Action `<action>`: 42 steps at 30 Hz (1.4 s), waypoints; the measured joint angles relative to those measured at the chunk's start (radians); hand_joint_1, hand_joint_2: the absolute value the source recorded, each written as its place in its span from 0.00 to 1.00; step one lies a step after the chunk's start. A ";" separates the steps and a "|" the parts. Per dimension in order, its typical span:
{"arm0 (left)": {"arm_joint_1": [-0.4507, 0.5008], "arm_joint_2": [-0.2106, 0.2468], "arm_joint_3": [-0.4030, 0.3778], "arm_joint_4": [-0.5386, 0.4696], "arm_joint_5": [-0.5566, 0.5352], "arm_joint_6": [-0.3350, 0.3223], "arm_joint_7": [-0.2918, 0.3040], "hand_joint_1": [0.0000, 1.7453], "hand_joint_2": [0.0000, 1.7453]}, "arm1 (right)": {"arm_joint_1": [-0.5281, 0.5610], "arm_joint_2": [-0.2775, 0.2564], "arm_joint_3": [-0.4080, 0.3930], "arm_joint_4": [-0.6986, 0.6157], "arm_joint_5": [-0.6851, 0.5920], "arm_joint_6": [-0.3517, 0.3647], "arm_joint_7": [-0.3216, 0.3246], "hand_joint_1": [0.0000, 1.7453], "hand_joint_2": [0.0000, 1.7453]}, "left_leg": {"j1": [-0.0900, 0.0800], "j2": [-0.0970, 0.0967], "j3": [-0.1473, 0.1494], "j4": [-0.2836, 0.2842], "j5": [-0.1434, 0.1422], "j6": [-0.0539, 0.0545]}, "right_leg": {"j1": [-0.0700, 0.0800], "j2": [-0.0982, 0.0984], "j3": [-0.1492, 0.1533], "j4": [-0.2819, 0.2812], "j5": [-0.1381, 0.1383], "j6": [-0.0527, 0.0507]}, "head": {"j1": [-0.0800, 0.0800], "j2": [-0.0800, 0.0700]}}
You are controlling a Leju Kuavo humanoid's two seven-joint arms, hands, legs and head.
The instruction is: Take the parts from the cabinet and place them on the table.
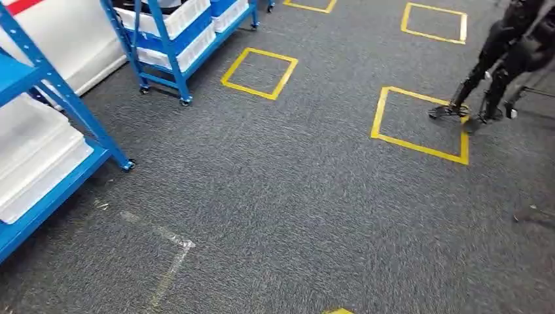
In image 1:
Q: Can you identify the silver floor tape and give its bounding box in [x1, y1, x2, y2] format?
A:
[119, 211, 196, 314]

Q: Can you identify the white cart crate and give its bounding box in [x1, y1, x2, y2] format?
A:
[115, 0, 212, 40]
[137, 24, 217, 73]
[212, 0, 250, 33]

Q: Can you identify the blue cart crate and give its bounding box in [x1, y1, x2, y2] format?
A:
[211, 0, 237, 17]
[126, 9, 213, 55]

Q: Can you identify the blue wheeled metal cart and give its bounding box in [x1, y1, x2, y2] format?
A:
[99, 0, 276, 107]

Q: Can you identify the black part on cart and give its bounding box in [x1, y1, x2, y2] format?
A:
[111, 0, 183, 14]

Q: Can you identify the white platform with red stripe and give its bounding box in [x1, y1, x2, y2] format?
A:
[0, 0, 128, 109]

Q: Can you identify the black humanoid robot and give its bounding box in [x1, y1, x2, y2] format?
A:
[428, 0, 555, 135]

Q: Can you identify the grey support stand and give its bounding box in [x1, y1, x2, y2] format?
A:
[503, 58, 555, 120]

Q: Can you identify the blue metal shelf rack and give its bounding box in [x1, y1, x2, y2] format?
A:
[0, 2, 136, 265]

